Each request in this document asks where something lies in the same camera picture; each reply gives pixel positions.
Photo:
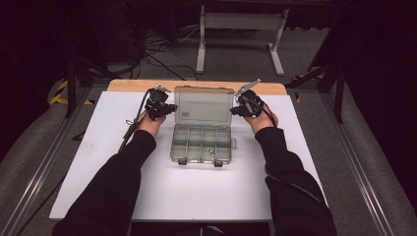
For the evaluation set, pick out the aluminium floor rail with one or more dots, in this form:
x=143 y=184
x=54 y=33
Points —
x=357 y=164
x=39 y=170

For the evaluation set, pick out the person's left hand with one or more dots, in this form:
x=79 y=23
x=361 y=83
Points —
x=151 y=126

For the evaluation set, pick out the person's right hand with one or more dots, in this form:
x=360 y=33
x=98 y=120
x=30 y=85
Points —
x=262 y=121

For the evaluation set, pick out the yellow black floor tape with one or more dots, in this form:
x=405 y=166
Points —
x=59 y=98

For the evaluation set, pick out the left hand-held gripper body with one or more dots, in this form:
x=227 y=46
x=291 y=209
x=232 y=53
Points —
x=157 y=96

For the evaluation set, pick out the white board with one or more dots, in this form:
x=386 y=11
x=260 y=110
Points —
x=108 y=131

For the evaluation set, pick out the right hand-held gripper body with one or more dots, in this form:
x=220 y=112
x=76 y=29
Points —
x=250 y=101

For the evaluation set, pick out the white metal stand frame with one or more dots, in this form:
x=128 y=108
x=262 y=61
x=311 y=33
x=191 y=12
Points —
x=242 y=20

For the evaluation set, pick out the black metal stand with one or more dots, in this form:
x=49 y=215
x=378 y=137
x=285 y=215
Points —
x=339 y=98

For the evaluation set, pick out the clear plastic compartment box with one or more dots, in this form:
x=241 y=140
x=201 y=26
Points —
x=201 y=137

